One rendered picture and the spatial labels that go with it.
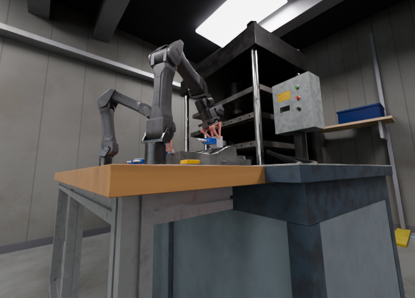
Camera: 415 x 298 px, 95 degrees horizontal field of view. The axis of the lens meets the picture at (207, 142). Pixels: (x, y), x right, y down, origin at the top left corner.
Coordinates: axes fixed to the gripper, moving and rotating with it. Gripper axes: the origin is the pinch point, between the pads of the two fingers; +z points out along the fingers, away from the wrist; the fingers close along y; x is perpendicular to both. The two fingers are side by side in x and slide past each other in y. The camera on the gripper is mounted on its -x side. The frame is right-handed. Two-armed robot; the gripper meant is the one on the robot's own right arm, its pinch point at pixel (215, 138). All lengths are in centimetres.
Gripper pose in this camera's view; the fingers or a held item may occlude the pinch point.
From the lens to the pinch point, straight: 92.8
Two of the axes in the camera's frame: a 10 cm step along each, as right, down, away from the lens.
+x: -7.1, 3.8, -5.9
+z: 3.9, 9.1, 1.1
